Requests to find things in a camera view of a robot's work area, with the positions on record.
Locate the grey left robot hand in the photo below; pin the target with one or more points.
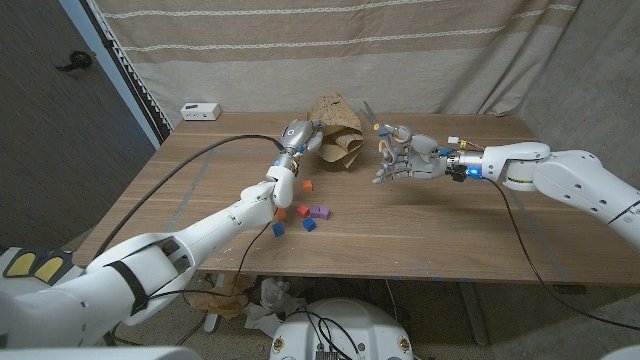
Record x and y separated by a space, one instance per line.
300 137

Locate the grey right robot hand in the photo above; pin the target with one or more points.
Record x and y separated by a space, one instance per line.
420 157

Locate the floral brown wrapping paper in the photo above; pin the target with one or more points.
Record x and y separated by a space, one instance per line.
340 125

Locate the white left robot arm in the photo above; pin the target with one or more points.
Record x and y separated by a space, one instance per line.
210 235

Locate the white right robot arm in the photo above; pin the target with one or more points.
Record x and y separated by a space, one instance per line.
565 180

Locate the crumpled white paper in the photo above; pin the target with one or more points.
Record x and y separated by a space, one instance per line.
272 300

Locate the crumpled brown paper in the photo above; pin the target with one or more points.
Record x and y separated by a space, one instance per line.
220 302

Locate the orange foam cube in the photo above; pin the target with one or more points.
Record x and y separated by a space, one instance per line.
307 186
282 215

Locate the red foam cube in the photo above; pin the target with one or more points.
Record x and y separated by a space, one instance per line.
303 211

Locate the beige striped curtain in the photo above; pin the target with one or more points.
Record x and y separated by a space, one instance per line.
320 60

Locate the blue foam cube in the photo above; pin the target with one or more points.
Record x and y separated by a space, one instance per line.
309 224
278 229

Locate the white power strip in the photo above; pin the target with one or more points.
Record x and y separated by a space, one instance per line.
200 111

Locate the metal table leg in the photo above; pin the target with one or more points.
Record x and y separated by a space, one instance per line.
212 320
475 315

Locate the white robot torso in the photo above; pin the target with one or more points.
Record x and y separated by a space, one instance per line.
365 325

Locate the dark wooden door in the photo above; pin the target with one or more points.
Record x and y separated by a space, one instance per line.
50 125

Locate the black yellow foot pedal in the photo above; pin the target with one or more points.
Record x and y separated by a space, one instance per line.
22 264

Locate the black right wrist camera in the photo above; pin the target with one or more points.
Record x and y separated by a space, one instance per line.
457 172

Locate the black backdrop frame bar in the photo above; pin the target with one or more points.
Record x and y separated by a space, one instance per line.
131 82

